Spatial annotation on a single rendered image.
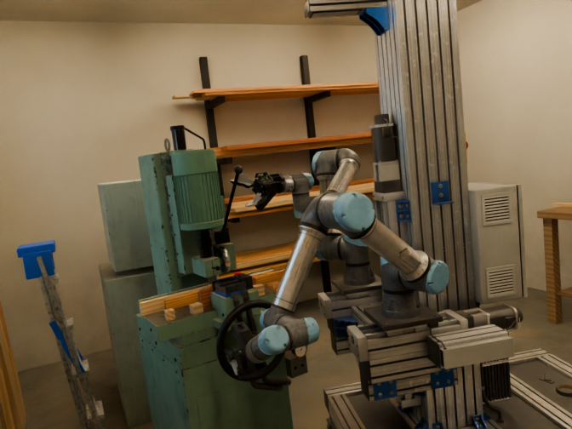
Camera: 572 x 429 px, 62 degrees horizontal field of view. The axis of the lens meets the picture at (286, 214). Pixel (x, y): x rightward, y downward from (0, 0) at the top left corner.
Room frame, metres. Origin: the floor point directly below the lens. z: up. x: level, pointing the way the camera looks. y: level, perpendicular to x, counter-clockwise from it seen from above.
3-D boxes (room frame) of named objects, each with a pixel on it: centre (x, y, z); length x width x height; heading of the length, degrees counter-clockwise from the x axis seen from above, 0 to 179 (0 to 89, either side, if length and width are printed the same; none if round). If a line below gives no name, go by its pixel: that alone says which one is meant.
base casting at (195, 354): (2.02, 0.41, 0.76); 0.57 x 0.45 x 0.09; 32
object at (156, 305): (1.94, 0.34, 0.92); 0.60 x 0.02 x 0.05; 122
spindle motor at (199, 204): (1.92, 0.34, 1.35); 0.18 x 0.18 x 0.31
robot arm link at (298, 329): (1.36, 0.01, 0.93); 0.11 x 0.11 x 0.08; 31
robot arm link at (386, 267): (1.73, -0.39, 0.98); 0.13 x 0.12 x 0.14; 31
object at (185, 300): (1.97, 0.25, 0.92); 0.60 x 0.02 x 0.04; 122
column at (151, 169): (2.17, 0.50, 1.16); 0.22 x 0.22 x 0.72; 32
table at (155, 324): (1.84, 0.27, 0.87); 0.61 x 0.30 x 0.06; 122
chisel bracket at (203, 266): (1.94, 0.35, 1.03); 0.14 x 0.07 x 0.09; 32
